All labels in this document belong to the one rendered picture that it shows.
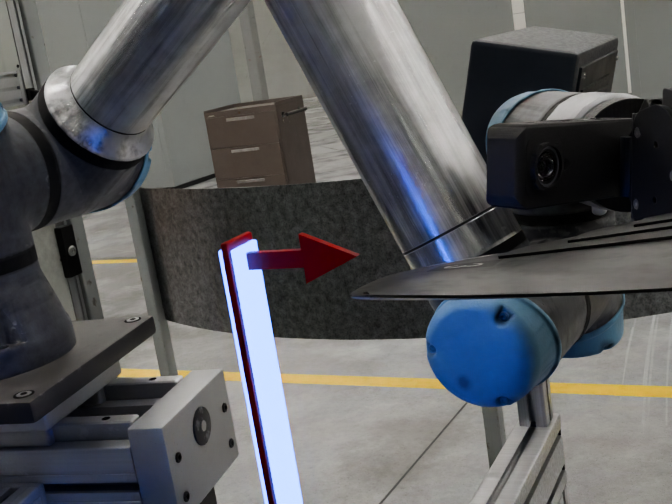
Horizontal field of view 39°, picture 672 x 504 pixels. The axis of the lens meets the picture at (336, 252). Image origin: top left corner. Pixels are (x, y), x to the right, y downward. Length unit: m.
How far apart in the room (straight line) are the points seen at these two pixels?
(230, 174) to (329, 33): 6.78
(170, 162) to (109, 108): 9.18
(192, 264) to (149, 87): 1.81
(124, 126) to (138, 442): 0.29
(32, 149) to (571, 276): 0.65
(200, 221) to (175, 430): 1.79
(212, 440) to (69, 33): 9.87
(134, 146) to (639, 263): 0.66
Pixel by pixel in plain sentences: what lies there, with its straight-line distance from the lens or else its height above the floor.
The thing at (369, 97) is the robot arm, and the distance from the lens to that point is 0.60.
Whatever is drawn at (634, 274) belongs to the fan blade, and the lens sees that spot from 0.34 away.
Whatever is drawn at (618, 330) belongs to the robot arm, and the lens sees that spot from 0.74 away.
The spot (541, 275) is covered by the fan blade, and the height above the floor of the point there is 1.18.
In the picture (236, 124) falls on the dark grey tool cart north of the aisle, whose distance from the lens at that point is 7.27.
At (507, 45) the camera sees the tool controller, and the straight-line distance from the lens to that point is 0.99.
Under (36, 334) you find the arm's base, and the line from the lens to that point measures 0.89.
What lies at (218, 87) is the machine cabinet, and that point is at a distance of 10.92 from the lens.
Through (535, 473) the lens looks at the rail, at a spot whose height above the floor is 0.85.
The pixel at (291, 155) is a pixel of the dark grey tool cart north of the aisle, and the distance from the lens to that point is 7.23.
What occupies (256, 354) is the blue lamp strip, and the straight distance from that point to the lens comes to 0.47.
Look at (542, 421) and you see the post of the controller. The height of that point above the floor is 0.87.
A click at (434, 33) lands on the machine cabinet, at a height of 1.21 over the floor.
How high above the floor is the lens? 1.28
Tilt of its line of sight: 12 degrees down
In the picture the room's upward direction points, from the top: 9 degrees counter-clockwise
